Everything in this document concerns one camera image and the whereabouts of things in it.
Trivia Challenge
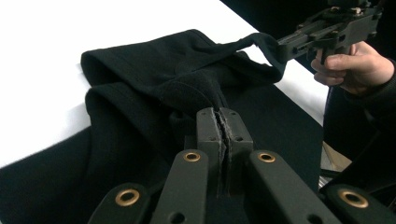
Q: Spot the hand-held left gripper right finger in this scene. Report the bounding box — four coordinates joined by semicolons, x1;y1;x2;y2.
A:
219;106;254;197

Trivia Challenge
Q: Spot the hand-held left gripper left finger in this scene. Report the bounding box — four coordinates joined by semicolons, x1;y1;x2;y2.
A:
195;106;228;198

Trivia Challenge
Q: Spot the black tank top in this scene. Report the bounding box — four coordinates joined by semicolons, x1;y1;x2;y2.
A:
0;28;325;224

